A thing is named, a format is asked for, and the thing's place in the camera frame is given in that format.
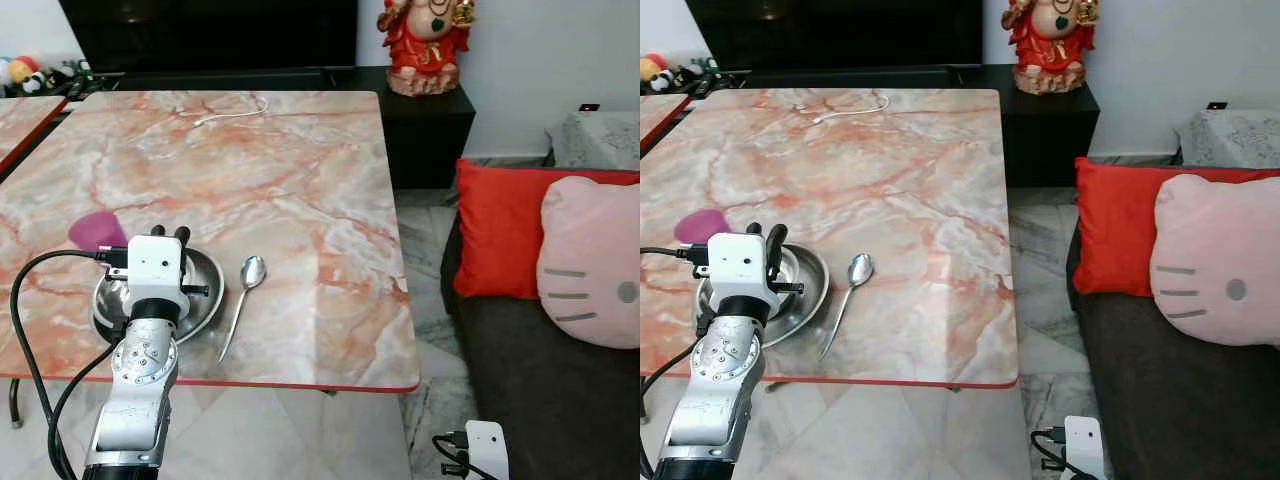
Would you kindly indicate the stainless steel spoon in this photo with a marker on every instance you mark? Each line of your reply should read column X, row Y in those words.
column 252, row 271
column 859, row 268

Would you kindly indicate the red cushion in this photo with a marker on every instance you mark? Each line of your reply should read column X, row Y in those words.
column 1110, row 230
column 495, row 230

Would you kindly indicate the large marble pattern table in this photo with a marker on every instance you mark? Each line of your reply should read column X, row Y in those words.
column 260, row 200
column 900, row 200

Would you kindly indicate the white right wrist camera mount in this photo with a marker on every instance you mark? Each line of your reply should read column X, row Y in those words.
column 1085, row 448
column 488, row 452

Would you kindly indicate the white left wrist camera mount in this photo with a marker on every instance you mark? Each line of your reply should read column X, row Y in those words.
column 740, row 265
column 156, row 270

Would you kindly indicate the dark brown sofa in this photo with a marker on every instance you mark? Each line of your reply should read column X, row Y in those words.
column 1180, row 400
column 540, row 390

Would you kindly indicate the stainless steel bowl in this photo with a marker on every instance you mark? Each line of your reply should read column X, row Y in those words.
column 205, row 300
column 808, row 290

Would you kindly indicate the colourful plush toys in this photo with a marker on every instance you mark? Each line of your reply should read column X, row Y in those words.
column 655, row 70
column 25, row 72

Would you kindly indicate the small marble pattern table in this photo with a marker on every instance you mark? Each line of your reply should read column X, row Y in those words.
column 658, row 112
column 25, row 120

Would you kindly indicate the red laughing buddha statue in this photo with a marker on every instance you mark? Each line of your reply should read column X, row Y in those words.
column 1050, row 48
column 425, row 50

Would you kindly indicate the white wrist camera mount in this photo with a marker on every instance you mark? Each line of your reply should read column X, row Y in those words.
column 740, row 265
column 488, row 452
column 1085, row 448
column 156, row 270

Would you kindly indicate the black television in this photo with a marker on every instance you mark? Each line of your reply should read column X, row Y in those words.
column 835, row 32
column 210, row 35

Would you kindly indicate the pink cat face pillow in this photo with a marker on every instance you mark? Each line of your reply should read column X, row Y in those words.
column 1215, row 260
column 590, row 265

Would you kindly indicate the purple plastic cup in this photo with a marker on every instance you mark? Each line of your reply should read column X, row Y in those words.
column 700, row 225
column 95, row 230

